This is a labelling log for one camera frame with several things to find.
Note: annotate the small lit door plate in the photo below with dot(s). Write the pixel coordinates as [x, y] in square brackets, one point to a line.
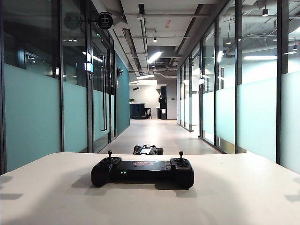
[201, 81]

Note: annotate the black remote control with joysticks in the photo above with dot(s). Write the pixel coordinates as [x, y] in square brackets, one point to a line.
[143, 172]

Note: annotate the long linear ceiling light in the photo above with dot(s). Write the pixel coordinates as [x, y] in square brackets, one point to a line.
[154, 57]

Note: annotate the wooden bar stool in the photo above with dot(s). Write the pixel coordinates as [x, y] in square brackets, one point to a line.
[148, 113]

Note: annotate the black pendant spotlight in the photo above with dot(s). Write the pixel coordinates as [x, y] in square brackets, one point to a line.
[265, 11]

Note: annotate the green potted plant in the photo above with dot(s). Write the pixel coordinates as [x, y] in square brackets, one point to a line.
[132, 100]

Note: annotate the small black ceiling spotlight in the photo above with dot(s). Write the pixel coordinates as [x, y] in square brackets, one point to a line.
[155, 39]

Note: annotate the round black hanging sign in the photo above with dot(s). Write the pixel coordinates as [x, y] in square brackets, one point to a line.
[104, 20]

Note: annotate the black wall-mounted ornament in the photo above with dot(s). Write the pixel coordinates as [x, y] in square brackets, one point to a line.
[120, 71]

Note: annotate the black quadruped robot dog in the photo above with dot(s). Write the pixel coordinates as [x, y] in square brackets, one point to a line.
[147, 150]

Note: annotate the dark counter cabinet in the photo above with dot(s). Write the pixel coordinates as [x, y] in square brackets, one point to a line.
[137, 111]

